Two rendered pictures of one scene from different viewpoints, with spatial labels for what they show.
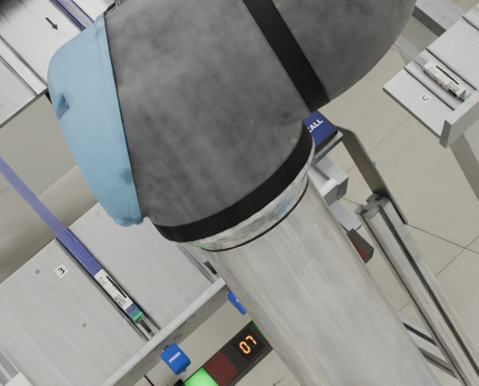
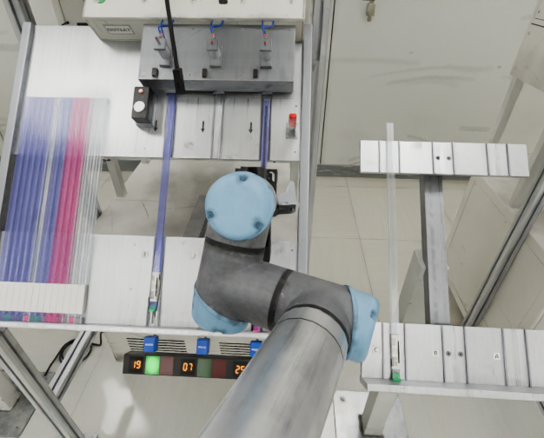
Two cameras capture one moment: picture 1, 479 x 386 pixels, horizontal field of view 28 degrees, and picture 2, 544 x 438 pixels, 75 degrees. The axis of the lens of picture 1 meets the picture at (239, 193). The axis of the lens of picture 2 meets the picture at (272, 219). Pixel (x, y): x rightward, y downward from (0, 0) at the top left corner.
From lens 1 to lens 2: 0.67 m
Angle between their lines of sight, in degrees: 18
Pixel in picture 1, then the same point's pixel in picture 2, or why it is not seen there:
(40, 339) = (108, 276)
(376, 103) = (412, 222)
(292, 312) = not seen: outside the picture
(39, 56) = (230, 139)
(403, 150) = (401, 253)
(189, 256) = not seen: hidden behind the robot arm
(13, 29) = (231, 114)
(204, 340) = not seen: hidden behind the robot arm
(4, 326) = (100, 256)
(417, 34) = (417, 289)
